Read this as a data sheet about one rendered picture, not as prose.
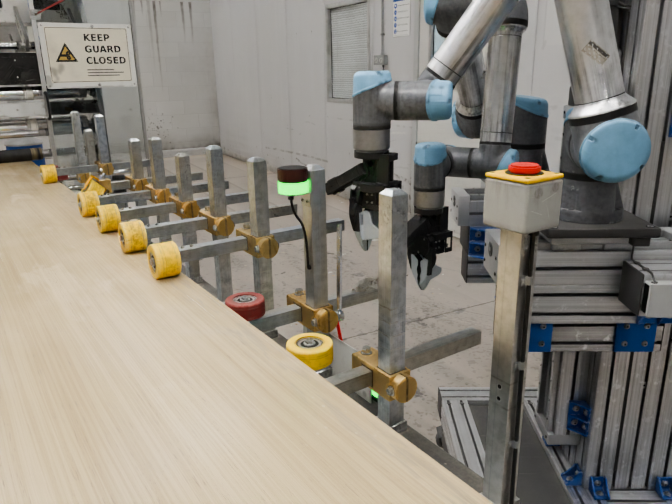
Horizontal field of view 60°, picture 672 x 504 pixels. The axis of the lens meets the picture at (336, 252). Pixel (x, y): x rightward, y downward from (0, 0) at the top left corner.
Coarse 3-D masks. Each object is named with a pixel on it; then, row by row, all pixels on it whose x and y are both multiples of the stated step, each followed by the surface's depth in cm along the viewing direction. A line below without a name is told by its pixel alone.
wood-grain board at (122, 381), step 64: (0, 192) 236; (64, 192) 234; (0, 256) 153; (64, 256) 152; (128, 256) 151; (0, 320) 113; (64, 320) 113; (128, 320) 112; (192, 320) 112; (0, 384) 90; (64, 384) 89; (128, 384) 89; (192, 384) 89; (256, 384) 88; (320, 384) 88; (0, 448) 74; (64, 448) 74; (128, 448) 74; (192, 448) 74; (256, 448) 73; (320, 448) 73; (384, 448) 73
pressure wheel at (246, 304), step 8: (232, 296) 121; (240, 296) 122; (248, 296) 122; (256, 296) 121; (232, 304) 117; (240, 304) 117; (248, 304) 117; (256, 304) 117; (264, 304) 120; (240, 312) 117; (248, 312) 117; (256, 312) 118; (264, 312) 120; (248, 320) 117
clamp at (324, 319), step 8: (288, 296) 131; (296, 296) 131; (304, 296) 130; (288, 304) 132; (296, 304) 128; (304, 304) 126; (328, 304) 126; (304, 312) 126; (312, 312) 123; (320, 312) 123; (328, 312) 123; (304, 320) 127; (312, 320) 123; (320, 320) 122; (328, 320) 123; (336, 320) 124; (312, 328) 124; (320, 328) 122; (328, 328) 124
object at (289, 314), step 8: (352, 288) 138; (328, 296) 133; (336, 296) 133; (344, 296) 133; (352, 296) 134; (360, 296) 136; (368, 296) 137; (376, 296) 139; (336, 304) 132; (344, 304) 134; (352, 304) 135; (272, 312) 125; (280, 312) 125; (288, 312) 125; (296, 312) 126; (256, 320) 121; (264, 320) 122; (272, 320) 123; (280, 320) 125; (288, 320) 126; (296, 320) 127; (264, 328) 123; (272, 328) 124
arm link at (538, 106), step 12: (516, 96) 165; (528, 96) 169; (516, 108) 165; (528, 108) 163; (540, 108) 164; (516, 120) 165; (528, 120) 164; (540, 120) 164; (516, 132) 166; (528, 132) 165; (540, 132) 166; (528, 144) 166
